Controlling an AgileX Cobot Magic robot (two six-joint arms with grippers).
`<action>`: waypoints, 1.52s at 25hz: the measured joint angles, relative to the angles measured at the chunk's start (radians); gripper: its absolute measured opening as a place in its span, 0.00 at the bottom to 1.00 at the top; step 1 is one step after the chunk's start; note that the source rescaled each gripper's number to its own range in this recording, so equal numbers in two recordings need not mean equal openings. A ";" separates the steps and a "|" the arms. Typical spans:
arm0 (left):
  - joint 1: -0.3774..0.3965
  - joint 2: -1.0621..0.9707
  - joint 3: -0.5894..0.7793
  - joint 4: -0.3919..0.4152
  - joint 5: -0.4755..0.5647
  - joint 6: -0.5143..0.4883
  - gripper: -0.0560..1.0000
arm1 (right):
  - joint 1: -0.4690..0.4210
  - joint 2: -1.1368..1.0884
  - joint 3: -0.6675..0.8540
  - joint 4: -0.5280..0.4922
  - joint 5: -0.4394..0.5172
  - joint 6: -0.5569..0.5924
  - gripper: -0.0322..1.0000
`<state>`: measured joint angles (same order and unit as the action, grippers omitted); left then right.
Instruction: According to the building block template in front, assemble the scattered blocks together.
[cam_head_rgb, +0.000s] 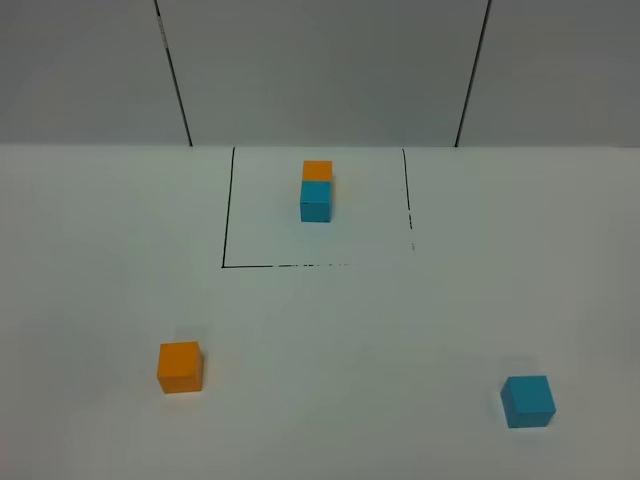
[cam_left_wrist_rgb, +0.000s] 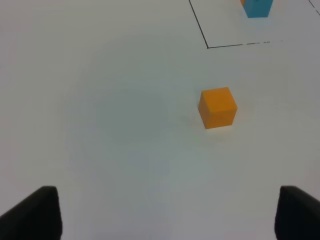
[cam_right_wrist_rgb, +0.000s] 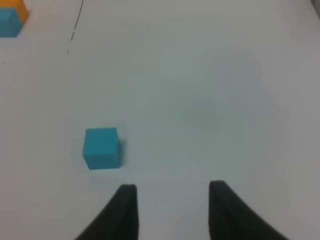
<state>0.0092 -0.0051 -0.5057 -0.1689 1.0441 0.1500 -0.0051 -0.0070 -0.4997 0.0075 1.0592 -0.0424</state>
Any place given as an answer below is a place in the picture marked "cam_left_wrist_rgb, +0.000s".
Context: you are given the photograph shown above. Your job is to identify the template blue cube block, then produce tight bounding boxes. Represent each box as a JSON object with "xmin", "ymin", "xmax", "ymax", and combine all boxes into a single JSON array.
[{"xmin": 242, "ymin": 0, "xmax": 273, "ymax": 18}]

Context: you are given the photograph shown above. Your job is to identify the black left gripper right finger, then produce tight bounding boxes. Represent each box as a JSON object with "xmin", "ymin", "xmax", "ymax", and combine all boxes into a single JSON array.
[{"xmin": 274, "ymin": 186, "xmax": 320, "ymax": 240}]

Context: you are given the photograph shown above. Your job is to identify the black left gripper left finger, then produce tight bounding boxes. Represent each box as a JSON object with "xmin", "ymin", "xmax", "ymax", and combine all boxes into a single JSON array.
[{"xmin": 0, "ymin": 186, "xmax": 62, "ymax": 240}]

